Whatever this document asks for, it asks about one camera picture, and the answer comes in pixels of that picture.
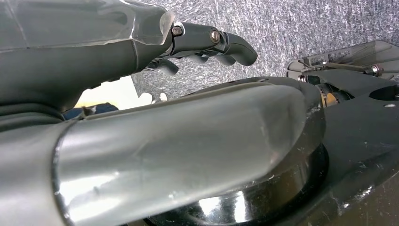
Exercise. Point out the black robot lower body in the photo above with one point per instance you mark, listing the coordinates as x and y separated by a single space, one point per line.
358 140

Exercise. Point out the pale flat object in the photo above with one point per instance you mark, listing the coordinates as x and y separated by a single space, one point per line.
112 93

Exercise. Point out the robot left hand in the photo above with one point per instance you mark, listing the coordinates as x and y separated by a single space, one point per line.
78 62

